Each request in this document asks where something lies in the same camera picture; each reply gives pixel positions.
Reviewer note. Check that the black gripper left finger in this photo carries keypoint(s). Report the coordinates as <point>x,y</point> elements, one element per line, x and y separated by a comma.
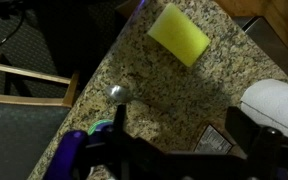
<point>119,126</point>

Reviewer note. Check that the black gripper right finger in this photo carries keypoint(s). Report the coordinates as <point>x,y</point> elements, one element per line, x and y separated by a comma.
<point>247,130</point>

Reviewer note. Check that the green round lid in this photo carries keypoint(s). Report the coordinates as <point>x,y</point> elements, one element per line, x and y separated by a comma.
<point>95,126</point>

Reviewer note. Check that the metal spoon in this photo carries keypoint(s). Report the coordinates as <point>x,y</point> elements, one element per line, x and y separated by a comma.
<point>119,94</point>

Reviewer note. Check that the white paper towel roll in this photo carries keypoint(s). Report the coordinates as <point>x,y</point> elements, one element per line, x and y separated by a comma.
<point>277,103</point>

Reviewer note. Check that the purple rounded plastic piece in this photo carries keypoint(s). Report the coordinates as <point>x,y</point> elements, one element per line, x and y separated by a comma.
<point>67,155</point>

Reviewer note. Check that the stainless steel trash can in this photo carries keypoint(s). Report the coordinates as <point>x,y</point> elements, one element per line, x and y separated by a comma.
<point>274,43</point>

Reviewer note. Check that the wooden chair with dark seat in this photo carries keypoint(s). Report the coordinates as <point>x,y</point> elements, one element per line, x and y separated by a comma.
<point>17,133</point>

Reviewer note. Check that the yellow sponge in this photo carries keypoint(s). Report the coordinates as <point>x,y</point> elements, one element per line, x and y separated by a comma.
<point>179,35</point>

